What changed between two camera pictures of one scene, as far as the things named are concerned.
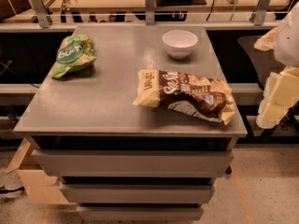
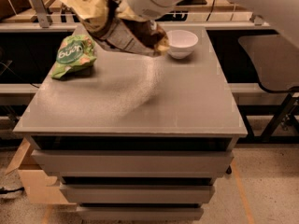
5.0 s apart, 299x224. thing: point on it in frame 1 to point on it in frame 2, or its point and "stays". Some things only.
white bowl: x=179 y=43 stays
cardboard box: x=39 y=187 stays
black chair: x=262 y=52 stays
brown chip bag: x=187 y=92 to x=113 y=25
